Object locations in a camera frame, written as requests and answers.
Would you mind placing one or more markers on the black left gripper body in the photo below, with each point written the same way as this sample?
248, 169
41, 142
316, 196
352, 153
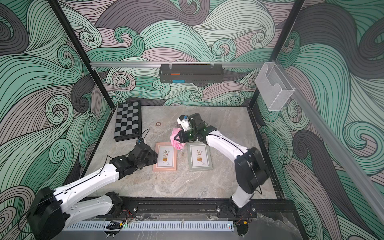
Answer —
150, 159

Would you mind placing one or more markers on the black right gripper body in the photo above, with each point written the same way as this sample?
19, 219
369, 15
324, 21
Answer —
186, 136

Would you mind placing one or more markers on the pink cloth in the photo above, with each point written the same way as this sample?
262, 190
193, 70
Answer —
175, 139

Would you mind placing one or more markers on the pink picture frame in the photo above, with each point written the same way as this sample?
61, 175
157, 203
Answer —
167, 158

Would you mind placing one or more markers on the green picture frame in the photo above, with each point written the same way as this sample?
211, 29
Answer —
199, 157

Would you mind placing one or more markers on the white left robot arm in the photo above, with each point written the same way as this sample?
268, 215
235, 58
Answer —
54, 210

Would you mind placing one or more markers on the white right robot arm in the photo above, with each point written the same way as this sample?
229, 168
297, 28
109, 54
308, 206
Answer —
250, 168

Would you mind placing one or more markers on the black white chessboard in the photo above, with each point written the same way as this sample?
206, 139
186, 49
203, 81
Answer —
128, 124

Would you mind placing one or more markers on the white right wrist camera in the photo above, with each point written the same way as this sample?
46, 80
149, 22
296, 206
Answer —
184, 122

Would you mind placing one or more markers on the black wall shelf tray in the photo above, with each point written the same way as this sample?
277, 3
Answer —
195, 74

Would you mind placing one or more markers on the white slotted cable duct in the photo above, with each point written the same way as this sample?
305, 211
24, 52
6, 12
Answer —
183, 225

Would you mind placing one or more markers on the clear acrylic wall box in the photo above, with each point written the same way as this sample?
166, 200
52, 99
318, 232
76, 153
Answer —
274, 86

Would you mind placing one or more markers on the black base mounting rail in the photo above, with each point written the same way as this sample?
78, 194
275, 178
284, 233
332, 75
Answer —
221, 208

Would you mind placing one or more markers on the aluminium rail back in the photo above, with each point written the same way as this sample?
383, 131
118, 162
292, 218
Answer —
136, 64

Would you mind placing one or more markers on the aluminium rail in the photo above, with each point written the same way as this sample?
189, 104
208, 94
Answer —
136, 64
362, 181

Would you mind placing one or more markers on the black corner frame post right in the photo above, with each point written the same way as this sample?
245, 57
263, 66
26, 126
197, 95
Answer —
287, 27

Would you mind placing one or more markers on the black corner frame post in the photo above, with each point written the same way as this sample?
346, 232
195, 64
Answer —
287, 27
55, 6

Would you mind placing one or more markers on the aluminium rail right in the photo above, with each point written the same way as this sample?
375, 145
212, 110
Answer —
362, 181

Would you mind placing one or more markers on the black corner frame post left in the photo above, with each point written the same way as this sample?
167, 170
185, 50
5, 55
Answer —
55, 6

